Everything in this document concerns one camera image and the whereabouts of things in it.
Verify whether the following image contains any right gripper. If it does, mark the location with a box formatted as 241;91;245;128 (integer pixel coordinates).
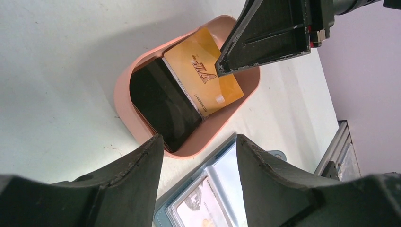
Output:
215;0;334;77

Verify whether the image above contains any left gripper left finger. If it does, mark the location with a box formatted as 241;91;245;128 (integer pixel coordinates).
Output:
0;135;164;227

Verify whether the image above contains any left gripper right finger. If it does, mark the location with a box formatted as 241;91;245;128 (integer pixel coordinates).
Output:
236;134;401;227

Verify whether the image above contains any blue card holder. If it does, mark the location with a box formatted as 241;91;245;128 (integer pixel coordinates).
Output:
153;133;287;227

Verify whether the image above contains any black card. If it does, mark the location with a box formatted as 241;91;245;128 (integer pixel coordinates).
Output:
129;58;202;153

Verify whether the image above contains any white portrait card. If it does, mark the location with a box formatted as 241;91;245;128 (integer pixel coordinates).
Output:
174;176;232;227

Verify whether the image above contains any yellow card in tray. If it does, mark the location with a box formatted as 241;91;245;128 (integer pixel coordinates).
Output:
163;27;244;117

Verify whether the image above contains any aluminium frame rail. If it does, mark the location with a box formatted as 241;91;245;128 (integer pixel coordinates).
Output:
314;120;362;182

